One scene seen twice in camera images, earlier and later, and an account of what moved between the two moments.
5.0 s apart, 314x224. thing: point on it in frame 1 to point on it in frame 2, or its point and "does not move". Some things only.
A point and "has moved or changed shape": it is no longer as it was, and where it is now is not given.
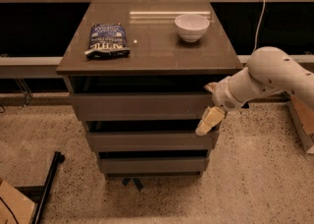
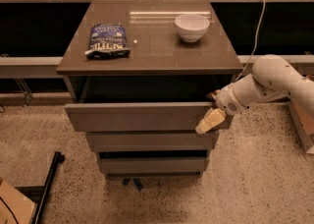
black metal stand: (40, 193) does not move
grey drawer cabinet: (137, 70) does not move
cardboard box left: (15, 208) does not move
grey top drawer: (141, 106) has moved or changed shape
